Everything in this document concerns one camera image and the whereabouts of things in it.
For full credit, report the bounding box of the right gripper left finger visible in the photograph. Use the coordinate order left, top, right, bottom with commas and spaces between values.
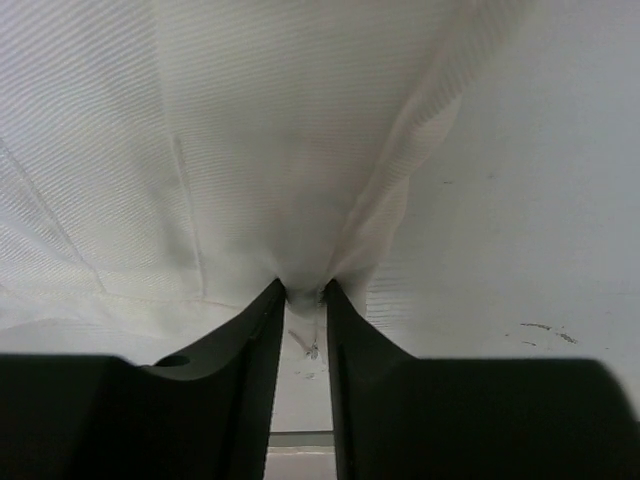
1, 281, 285, 479

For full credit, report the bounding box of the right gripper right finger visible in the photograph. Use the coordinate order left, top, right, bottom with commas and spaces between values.
324, 282, 639, 479

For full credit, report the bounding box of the white skirt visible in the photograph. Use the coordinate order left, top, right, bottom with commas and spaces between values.
1, 1, 531, 356

